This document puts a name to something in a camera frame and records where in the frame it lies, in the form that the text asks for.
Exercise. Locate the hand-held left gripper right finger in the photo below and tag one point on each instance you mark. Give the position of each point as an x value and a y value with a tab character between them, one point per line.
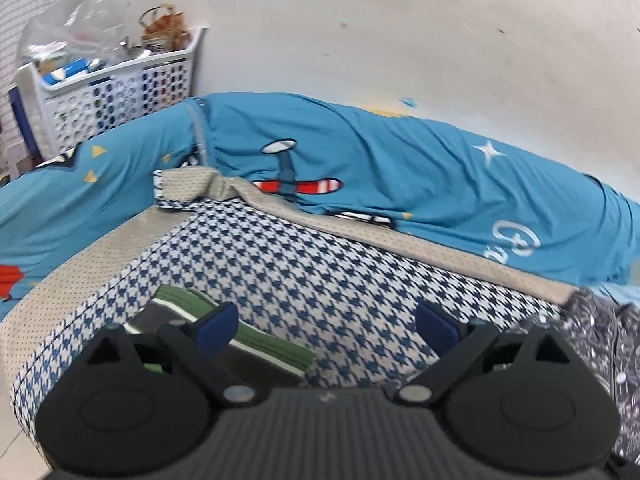
440	327

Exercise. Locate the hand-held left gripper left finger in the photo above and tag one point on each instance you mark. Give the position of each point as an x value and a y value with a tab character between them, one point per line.
217	327

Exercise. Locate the grey doodle print fleece garment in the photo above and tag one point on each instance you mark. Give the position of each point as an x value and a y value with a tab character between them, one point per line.
605	360

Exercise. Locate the green striped folded garment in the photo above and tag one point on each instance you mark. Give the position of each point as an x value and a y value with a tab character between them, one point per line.
255	342

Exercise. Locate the blue airplane print bed cover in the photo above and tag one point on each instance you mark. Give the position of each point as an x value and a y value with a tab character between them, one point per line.
400	170

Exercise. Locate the white plastic basket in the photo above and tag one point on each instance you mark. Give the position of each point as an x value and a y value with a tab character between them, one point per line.
125	97

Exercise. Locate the blue and white box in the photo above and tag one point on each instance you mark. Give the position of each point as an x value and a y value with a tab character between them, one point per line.
70	70

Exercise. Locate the small brown wicker basket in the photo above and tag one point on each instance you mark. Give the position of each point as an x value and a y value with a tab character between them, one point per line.
165	30

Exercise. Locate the clear plastic bag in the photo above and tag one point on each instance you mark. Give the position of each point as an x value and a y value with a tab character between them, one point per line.
85	15

